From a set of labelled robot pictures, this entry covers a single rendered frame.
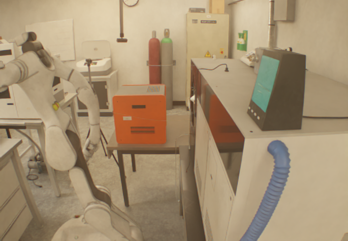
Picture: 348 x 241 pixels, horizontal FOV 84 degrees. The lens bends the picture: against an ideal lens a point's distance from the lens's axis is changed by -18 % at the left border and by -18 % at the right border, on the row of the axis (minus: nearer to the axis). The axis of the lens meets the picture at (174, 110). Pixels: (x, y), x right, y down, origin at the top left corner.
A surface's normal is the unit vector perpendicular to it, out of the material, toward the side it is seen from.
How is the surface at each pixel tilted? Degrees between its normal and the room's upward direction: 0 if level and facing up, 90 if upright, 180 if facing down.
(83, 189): 90
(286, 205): 90
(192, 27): 90
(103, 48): 105
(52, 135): 90
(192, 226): 0
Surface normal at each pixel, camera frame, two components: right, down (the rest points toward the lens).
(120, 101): 0.03, 0.34
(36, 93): 0.40, 0.35
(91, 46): 0.03, 0.58
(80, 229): 0.22, 0.07
